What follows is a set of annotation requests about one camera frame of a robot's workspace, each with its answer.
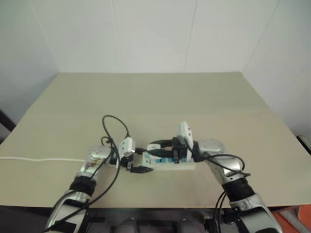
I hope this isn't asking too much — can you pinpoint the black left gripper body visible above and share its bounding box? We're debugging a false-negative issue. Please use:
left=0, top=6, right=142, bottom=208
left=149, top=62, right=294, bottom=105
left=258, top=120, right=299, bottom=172
left=121, top=154, right=137, bottom=172

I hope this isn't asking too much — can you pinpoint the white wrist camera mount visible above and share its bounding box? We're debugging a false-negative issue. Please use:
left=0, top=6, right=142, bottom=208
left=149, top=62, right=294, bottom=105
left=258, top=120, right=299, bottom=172
left=119, top=137, right=136, bottom=158
left=176, top=120, right=194, bottom=149

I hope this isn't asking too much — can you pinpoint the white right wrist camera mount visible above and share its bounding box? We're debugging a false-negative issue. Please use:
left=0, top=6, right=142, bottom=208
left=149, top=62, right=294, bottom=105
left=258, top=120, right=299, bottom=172
left=176, top=120, right=194, bottom=149

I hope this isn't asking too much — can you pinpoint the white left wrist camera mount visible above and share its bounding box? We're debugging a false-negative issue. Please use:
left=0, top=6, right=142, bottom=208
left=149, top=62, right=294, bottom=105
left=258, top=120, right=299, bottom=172
left=119, top=137, right=136, bottom=158

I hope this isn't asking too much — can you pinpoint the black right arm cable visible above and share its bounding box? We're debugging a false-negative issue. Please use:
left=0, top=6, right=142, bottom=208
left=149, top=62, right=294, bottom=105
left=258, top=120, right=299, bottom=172
left=193, top=152, right=252, bottom=233

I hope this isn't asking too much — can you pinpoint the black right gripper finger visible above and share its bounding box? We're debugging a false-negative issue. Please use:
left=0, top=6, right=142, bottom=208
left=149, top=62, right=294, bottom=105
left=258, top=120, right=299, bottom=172
left=145, top=148, right=174, bottom=158
left=148, top=138, right=174, bottom=148

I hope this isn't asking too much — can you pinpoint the white power strip cable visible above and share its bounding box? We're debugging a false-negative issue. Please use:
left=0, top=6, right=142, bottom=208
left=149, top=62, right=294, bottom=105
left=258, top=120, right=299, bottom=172
left=0, top=156, right=87, bottom=163

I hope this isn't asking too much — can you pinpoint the orange object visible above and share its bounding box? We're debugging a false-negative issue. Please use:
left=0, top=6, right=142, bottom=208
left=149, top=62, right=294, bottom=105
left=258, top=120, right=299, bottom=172
left=271, top=205, right=311, bottom=233

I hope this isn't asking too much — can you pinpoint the white power strip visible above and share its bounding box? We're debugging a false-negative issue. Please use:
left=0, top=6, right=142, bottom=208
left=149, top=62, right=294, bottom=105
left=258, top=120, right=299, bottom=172
left=132, top=151, right=197, bottom=171

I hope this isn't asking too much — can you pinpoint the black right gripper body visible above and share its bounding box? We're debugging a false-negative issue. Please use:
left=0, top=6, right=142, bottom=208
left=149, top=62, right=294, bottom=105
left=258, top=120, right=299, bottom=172
left=171, top=137, right=193, bottom=163

